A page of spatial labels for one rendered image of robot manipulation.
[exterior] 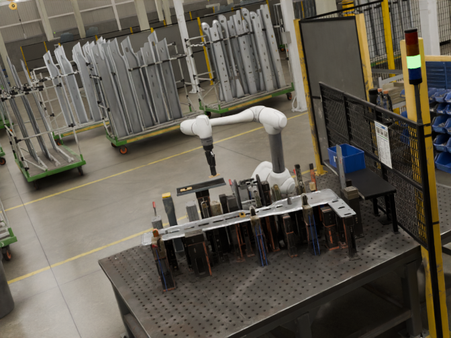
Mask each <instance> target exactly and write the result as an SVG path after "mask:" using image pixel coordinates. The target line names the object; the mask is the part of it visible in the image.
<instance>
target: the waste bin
mask: <svg viewBox="0 0 451 338"><path fill-rule="evenodd" d="M2 258H3V256H2V254H1V250H0V319H1V318H3V317H4V316H6V315H8V314H9V313H10V312H11V311H12V309H13V308H14V301H13V297H12V295H11V291H10V289H9V285H8V283H7V278H6V275H5V270H4V268H3V264H2V261H1V260H2Z"/></svg>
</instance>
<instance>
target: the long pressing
mask: <svg viewBox="0 0 451 338"><path fill-rule="evenodd" d="M306 195H307V198H308V200H307V202H308V203H309V204H310V205H311V207H316V206H319V205H324V204H327V203H328V202H329V201H334V200H337V199H340V198H339V196H338V195H337V194H336V193H335V192H334V191H333V190H331V189H324V190H319V191H315V192H311V193H307V194H306ZM311 198H312V199H311ZM291 200H292V204H291V205H288V204H287V199H282V200H279V201H275V202H274V203H273V204H271V205H270V206H267V207H263V208H259V209H255V211H259V212H258V213H256V214H257V215H258V217H259V218H263V217H267V216H271V215H282V214H285V213H291V212H294V211H299V210H302V206H301V205H302V202H301V195H299V196H294V197H291ZM281 205H282V206H283V207H278V206H281ZM276 207H278V208H276ZM265 209H270V210H267V211H263V210H265ZM274 210H275V211H274ZM243 212H244V213H245V214H248V213H250V211H247V210H239V211H234V212H231V213H226V214H222V215H218V216H214V217H209V218H206V219H201V220H198V221H192V222H189V223H184V224H180V225H175V226H172V227H167V228H164V229H159V230H158V232H159V235H161V234H165V235H163V236H162V237H163V240H164V241H168V240H171V239H176V238H179V237H184V236H185V233H186V232H190V231H195V230H198V229H202V230H203V232H204V231H209V230H212V229H217V228H220V227H226V226H229V225H234V224H237V223H243V222H246V221H250V215H246V216H245V217H242V218H240V217H236V216H240V215H239V213H243ZM231 217H236V218H233V219H228V218H231ZM226 219H228V220H226ZM219 220H223V221H220V222H217V223H213V222H214V221H219ZM206 223H208V225H203V226H200V227H199V225H202V224H206ZM189 227H194V228H191V229H186V228H189ZM184 229H186V230H184ZM165 230H168V232H169V233H167V234H166V233H165ZM178 230H180V231H178ZM172 231H178V232H174V233H170V232H172ZM152 236H153V233H152V231H150V232H147V233H144V234H143V235H142V241H141V244H142V245H151V237H152Z"/></svg>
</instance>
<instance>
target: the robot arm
mask: <svg viewBox="0 0 451 338"><path fill-rule="evenodd" d="M251 121H255V122H257V123H261V124H263V126H264V128H265V130H266V132H267V133H268V139H269V145H270V154H271V160H272V163H270V162H262V163H260V164H259V165H258V166H257V168H256V169H255V171H254V173H253V175H252V177H251V178H253V177H254V181H256V174H258V175H259V177H260V181H261V182H262V181H265V180H267V181H268V183H269V186H270V189H271V187H272V186H273V184H278V186H279V188H280V191H281V194H288V193H291V192H293V190H294V189H295V181H294V180H293V178H291V175H290V174H289V171H288V170H287V169H286V168H285V161H284V155H283V144H282V137H281V131H282V129H283V128H284V127H285V126H286V124H287V118H286V116H285V115H284V114H283V113H281V112H280V111H277V110H275V109H271V108H268V107H264V106H255V107H251V108H249V109H247V110H245V111H243V112H241V113H239V114H237V115H231V116H227V117H220V118H215V119H209V118H208V116H206V115H199V116H197V118H196V119H190V120H186V121H183V122H182V123H181V126H180V128H181V131H182V132H183V133H184V134H186V135H198V136H199V137H200V140H201V145H203V150H205V151H206V152H205V155H206V158H207V163H208V165H209V167H210V170H211V175H213V176H215V175H217V173H216V170H215V166H216V164H215V154H213V152H212V149H213V136H212V128H211V126H217V125H227V124H233V123H240V122H251ZM252 182H253V181H252Z"/></svg>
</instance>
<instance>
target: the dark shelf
mask: <svg viewBox="0 0 451 338"><path fill-rule="evenodd" d="M324 164H325V165H326V166H327V167H328V168H329V169H331V170H332V171H333V172H334V173H335V174H337V172H338V171H337V168H336V167H334V166H332V165H331V164H330V160H324ZM345 177H346V179H347V178H349V179H350V180H351V181H352V186H355V187H356V188H357V189H358V192H359V195H360V196H361V197H362V198H363V199H364V200H368V199H374V198H377V197H380V196H385V195H388V194H395V193H397V189H396V188H395V187H393V186H392V185H390V184H389V183H388V182H386V181H385V180H383V179H382V178H381V177H380V176H378V175H377V174H375V173H374V172H373V171H371V170H370V169H368V168H367V167H366V168H364V169H361V170H357V171H354V172H350V173H345Z"/></svg>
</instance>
